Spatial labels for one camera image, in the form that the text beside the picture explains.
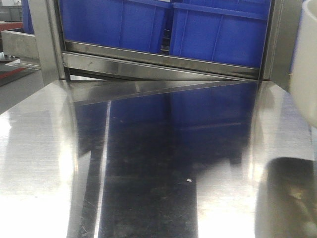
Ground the white plastic bin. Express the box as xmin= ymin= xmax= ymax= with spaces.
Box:
xmin=290 ymin=0 xmax=317 ymax=127

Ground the blue crate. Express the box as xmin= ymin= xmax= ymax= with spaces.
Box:
xmin=21 ymin=0 xmax=34 ymax=34
xmin=169 ymin=0 xmax=270 ymax=68
xmin=59 ymin=0 xmax=171 ymax=53

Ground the blue crate right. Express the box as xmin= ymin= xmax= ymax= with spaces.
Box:
xmin=169 ymin=0 xmax=270 ymax=68

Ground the blue crate far left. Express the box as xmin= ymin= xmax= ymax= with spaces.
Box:
xmin=21 ymin=0 xmax=34 ymax=34

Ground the stainless steel shelf frame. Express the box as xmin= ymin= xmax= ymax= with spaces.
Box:
xmin=2 ymin=0 xmax=302 ymax=91

